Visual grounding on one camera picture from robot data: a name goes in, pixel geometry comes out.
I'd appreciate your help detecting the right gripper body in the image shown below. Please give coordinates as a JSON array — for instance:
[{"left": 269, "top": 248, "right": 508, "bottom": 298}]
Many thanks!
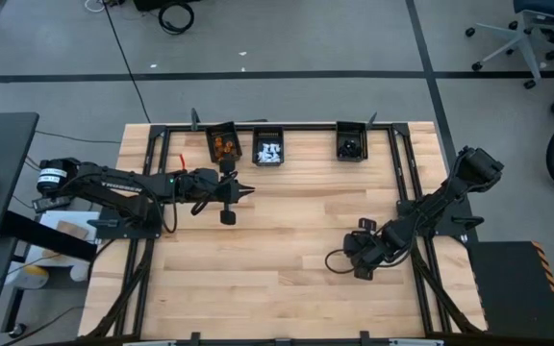
[{"left": 342, "top": 230, "right": 390, "bottom": 282}]

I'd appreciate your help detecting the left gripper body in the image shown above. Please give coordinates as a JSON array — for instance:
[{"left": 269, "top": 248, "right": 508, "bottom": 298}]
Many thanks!
[{"left": 215, "top": 159, "right": 242, "bottom": 212}]

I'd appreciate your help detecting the black plastic lattice basket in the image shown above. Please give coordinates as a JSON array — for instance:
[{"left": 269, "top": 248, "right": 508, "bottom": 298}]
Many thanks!
[
  {"left": 336, "top": 120, "right": 369, "bottom": 162},
  {"left": 251, "top": 125, "right": 285, "bottom": 167},
  {"left": 205, "top": 120, "right": 244, "bottom": 164}
]

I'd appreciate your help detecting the white box with cardboard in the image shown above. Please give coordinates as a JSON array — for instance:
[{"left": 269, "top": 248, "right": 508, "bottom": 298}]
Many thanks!
[{"left": 39, "top": 210, "right": 101, "bottom": 268}]

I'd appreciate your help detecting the black power adapter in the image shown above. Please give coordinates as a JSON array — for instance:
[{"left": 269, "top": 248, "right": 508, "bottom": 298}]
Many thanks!
[{"left": 31, "top": 194, "right": 74, "bottom": 214}]

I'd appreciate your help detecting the black desk crossbeam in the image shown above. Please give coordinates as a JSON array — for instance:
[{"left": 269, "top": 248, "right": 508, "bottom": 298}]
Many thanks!
[{"left": 2, "top": 210, "right": 98, "bottom": 263}]

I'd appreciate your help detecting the black box on floor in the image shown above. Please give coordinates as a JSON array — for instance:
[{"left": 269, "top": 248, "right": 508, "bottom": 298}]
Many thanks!
[{"left": 133, "top": 0, "right": 201, "bottom": 12}]

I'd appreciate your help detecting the yellow white bottle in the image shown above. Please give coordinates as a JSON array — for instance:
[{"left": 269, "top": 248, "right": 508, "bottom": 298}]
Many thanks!
[{"left": 15, "top": 263, "right": 51, "bottom": 290}]

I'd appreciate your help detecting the black desk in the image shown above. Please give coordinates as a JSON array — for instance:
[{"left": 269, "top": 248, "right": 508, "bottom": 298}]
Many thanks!
[{"left": 0, "top": 112, "right": 40, "bottom": 241}]

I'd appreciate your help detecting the white blue office chair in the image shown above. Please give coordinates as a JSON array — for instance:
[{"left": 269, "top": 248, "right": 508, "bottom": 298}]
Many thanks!
[{"left": 464, "top": 0, "right": 554, "bottom": 90}]

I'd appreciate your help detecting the black right camera cable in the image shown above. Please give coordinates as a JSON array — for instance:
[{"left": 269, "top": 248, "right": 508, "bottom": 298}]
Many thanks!
[{"left": 324, "top": 248, "right": 358, "bottom": 276}]

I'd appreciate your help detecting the black camera cable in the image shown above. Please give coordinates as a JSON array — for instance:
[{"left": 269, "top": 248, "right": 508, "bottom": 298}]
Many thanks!
[
  {"left": 159, "top": 170, "right": 239, "bottom": 235},
  {"left": 324, "top": 248, "right": 358, "bottom": 276}
]

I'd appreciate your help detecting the black left camera cable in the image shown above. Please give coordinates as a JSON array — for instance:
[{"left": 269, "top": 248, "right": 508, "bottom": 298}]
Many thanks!
[{"left": 159, "top": 170, "right": 239, "bottom": 235}]

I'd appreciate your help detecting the black aluminium table frame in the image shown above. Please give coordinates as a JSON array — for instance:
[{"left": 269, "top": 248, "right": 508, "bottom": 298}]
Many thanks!
[{"left": 84, "top": 122, "right": 488, "bottom": 345}]

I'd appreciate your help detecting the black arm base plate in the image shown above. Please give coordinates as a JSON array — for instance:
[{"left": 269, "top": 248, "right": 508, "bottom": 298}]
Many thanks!
[
  {"left": 395, "top": 198, "right": 485, "bottom": 237},
  {"left": 88, "top": 201, "right": 164, "bottom": 240}
]

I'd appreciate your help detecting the thin black floor cable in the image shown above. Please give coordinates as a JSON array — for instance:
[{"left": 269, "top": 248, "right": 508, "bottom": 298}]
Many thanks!
[{"left": 103, "top": 4, "right": 152, "bottom": 124}]

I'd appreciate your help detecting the black coiled cable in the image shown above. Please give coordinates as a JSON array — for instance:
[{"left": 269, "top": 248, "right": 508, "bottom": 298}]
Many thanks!
[{"left": 157, "top": 1, "right": 196, "bottom": 36}]

